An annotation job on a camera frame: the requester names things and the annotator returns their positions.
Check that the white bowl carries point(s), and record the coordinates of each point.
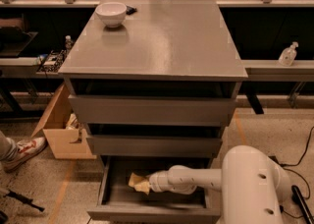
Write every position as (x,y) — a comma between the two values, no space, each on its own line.
(111,14)

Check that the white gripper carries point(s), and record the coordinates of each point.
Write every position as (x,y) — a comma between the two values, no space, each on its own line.
(156,181)

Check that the grey drawer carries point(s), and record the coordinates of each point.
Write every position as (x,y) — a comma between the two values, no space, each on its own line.
(118,202)
(154,147)
(215,112)

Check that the grey trouser leg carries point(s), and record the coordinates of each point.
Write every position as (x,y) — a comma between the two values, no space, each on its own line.
(8,148)

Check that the grey bottom drawer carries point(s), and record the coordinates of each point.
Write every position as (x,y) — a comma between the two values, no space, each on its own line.
(118,202)

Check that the tray of small parts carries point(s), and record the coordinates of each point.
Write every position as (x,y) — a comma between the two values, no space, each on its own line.
(52,62)

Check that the black foot pedal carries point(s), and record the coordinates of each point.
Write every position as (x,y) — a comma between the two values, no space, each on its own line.
(274,158)

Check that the small plastic bottle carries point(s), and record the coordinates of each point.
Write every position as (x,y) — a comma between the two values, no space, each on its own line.
(68,43)

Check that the black cylindrical tool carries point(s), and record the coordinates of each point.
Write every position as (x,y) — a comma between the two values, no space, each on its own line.
(298,198)

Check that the grey top drawer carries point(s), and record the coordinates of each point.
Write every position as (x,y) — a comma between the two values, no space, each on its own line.
(215,112)

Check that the white red sneaker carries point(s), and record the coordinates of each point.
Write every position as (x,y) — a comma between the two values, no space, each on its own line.
(27,149)

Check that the grey middle drawer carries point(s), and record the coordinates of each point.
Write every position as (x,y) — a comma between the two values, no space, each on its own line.
(154,147)

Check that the black phone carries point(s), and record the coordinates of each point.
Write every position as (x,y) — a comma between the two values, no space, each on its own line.
(130,10)

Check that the black tool on floor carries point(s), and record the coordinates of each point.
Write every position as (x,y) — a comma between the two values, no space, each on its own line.
(24,200)

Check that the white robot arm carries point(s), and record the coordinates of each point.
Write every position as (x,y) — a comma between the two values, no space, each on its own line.
(253,186)

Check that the grey drawer cabinet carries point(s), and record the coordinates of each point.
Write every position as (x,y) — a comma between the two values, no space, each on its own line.
(168,48)

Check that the yellow sponge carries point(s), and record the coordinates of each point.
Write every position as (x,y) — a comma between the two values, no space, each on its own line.
(135,179)

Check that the cardboard box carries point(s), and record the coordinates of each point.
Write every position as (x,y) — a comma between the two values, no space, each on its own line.
(65,142)

